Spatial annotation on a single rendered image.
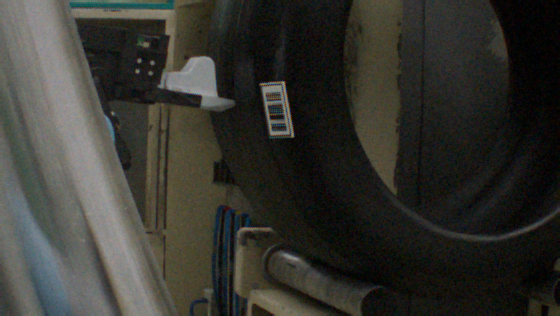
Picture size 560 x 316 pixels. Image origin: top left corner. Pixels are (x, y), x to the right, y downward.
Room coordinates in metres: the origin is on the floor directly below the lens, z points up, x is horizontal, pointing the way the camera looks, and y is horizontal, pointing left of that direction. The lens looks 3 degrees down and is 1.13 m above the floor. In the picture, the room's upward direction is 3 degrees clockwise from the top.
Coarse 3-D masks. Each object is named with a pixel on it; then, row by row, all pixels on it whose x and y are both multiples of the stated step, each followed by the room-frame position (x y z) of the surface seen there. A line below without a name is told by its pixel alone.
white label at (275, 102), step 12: (264, 84) 1.32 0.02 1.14; (276, 84) 1.30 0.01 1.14; (264, 96) 1.32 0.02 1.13; (276, 96) 1.30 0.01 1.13; (264, 108) 1.32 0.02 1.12; (276, 108) 1.31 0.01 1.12; (288, 108) 1.29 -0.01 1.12; (276, 120) 1.31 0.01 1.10; (288, 120) 1.29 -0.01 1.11; (276, 132) 1.31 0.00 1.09; (288, 132) 1.30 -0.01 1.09
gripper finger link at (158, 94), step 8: (152, 88) 1.33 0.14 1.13; (160, 88) 1.32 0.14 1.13; (136, 96) 1.33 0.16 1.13; (144, 96) 1.32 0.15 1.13; (152, 96) 1.32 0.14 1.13; (160, 96) 1.32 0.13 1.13; (168, 96) 1.33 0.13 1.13; (176, 96) 1.34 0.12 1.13; (184, 96) 1.34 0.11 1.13; (192, 96) 1.35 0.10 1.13; (200, 96) 1.35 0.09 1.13; (184, 104) 1.34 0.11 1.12; (192, 104) 1.35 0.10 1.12; (200, 104) 1.35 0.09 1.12
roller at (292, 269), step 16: (272, 256) 1.64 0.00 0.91; (288, 256) 1.60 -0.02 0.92; (304, 256) 1.58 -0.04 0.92; (272, 272) 1.62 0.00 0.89; (288, 272) 1.56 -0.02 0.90; (304, 272) 1.51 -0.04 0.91; (320, 272) 1.47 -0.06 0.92; (336, 272) 1.45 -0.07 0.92; (304, 288) 1.50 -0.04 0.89; (320, 288) 1.45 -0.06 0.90; (336, 288) 1.40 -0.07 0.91; (352, 288) 1.37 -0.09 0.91; (368, 288) 1.34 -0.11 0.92; (384, 288) 1.33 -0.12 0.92; (336, 304) 1.40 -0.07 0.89; (352, 304) 1.35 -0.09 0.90; (368, 304) 1.32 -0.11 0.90; (384, 304) 1.33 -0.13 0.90
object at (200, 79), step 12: (204, 60) 1.36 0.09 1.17; (180, 72) 1.36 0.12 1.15; (192, 72) 1.36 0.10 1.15; (204, 72) 1.37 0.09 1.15; (168, 84) 1.35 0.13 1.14; (180, 84) 1.35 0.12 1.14; (192, 84) 1.36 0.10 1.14; (204, 84) 1.37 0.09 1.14; (204, 96) 1.36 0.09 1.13; (216, 96) 1.37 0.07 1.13; (204, 108) 1.36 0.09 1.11; (216, 108) 1.37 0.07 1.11
